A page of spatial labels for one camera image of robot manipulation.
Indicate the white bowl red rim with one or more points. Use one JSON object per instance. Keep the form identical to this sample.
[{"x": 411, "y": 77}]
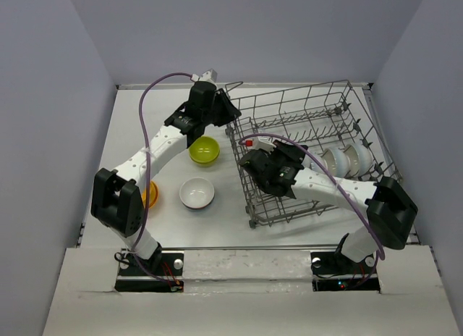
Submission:
[{"x": 197, "y": 193}]

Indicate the grey wire dish rack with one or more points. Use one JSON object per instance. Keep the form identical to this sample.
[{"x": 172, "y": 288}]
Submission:
[{"x": 320, "y": 116}]

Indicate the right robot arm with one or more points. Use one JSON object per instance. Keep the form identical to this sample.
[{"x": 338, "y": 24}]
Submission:
[{"x": 386, "y": 211}]

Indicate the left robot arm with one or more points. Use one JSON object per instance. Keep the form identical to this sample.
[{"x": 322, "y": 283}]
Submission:
[{"x": 120, "y": 196}]

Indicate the green bowl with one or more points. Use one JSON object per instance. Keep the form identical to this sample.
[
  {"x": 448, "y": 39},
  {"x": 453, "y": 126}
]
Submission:
[{"x": 205, "y": 151}]

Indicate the orange bowl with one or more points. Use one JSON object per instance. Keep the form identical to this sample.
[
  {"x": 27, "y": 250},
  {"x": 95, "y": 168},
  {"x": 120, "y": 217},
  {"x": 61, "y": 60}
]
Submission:
[{"x": 153, "y": 195}]

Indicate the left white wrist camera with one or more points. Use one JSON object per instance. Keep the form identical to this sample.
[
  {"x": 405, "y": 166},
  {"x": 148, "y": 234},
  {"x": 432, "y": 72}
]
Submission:
[{"x": 210, "y": 76}]

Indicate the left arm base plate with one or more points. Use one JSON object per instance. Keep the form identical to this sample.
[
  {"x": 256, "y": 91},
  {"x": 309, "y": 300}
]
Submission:
[{"x": 134, "y": 278}]

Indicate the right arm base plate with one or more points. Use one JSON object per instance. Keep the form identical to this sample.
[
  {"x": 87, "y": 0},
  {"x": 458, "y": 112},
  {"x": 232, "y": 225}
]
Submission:
[{"x": 334, "y": 273}]

